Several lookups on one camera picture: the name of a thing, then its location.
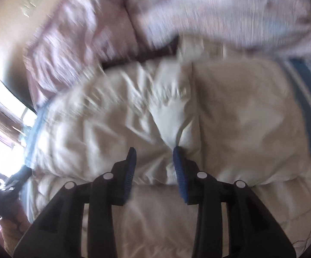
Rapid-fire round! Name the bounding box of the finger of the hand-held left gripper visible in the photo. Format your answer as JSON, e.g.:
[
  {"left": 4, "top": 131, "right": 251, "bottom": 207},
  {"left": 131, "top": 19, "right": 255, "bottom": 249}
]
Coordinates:
[{"left": 12, "top": 165, "right": 34, "bottom": 185}]

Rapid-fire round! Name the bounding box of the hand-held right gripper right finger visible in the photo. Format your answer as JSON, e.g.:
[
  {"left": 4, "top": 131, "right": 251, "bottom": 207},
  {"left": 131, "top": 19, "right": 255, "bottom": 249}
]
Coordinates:
[{"left": 173, "top": 146, "right": 297, "bottom": 258}]

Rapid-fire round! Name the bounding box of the person's left hand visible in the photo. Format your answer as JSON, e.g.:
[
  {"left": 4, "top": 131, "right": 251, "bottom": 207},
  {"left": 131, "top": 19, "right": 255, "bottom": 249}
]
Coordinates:
[{"left": 0, "top": 202, "right": 30, "bottom": 234}]

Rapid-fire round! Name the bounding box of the person's left forearm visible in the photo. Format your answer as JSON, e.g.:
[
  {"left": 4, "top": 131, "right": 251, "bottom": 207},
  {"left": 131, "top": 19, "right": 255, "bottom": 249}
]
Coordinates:
[{"left": 0, "top": 224, "right": 27, "bottom": 251}]

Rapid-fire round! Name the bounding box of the pink floral duvet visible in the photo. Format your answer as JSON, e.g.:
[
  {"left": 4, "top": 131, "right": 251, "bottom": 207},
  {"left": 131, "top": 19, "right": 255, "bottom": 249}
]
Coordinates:
[{"left": 22, "top": 0, "right": 311, "bottom": 108}]

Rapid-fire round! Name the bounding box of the white wall fixture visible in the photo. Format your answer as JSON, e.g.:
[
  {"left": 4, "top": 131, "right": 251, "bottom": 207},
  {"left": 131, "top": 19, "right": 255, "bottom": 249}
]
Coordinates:
[{"left": 20, "top": 0, "right": 47, "bottom": 18}]

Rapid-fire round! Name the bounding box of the white quilted pillow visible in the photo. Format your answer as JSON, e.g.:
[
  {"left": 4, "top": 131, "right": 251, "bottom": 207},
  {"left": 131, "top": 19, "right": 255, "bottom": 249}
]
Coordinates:
[{"left": 25, "top": 36, "right": 311, "bottom": 258}]

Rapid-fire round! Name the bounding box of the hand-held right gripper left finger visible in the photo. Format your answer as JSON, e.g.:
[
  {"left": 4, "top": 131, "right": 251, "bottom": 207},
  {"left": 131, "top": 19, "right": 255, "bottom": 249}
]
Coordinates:
[{"left": 13, "top": 147, "right": 137, "bottom": 258}]

